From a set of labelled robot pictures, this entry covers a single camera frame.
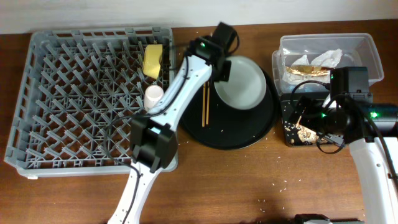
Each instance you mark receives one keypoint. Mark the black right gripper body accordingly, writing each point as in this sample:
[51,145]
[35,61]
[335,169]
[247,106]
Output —
[319,117]

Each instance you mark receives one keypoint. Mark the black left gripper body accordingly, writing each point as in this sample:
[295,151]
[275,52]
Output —
[224,74]

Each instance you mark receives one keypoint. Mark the wooden chopstick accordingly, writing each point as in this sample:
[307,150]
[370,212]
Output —
[203,117]
[207,103]

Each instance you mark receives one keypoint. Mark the white round plate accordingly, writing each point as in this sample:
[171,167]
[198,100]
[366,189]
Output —
[246,86]

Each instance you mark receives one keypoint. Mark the gold coffee sachet wrapper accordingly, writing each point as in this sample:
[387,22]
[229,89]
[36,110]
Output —
[308,70]

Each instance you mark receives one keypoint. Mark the white tissue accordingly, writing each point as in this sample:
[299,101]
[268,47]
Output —
[330,59]

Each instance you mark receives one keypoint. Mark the yellow bowl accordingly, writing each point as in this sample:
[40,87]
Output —
[152,60]

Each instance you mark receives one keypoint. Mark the pink cup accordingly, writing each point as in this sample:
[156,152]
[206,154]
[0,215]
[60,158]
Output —
[152,96]

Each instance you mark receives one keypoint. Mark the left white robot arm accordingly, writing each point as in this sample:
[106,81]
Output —
[153,135]

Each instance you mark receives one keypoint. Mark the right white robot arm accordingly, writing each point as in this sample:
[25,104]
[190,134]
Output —
[370,131]

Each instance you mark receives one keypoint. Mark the grey dishwasher rack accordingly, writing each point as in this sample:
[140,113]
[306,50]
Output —
[77,90]

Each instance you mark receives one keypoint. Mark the rice and nutshell pile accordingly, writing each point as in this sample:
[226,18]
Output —
[298,135]

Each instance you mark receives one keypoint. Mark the black rectangular tray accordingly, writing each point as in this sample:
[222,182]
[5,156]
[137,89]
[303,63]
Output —
[287,110]

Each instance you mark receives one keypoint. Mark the round black tray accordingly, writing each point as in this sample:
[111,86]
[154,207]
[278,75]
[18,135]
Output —
[230,128]

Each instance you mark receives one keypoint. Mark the clear plastic bin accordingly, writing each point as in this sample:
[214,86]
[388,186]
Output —
[357,50]

